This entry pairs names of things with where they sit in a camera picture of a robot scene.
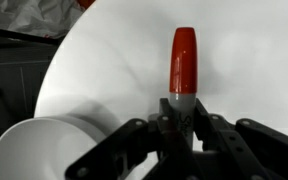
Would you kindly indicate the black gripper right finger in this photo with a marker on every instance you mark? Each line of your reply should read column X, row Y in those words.
column 251, row 150

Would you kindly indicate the red capped white marker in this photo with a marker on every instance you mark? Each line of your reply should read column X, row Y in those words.
column 183, row 80

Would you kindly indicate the white crumpled plastic bag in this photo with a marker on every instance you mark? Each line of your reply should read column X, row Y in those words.
column 43, row 18

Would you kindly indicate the white bowl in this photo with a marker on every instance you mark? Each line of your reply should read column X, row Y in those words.
column 43, row 148

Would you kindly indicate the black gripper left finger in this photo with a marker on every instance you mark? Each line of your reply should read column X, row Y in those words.
column 117, row 156

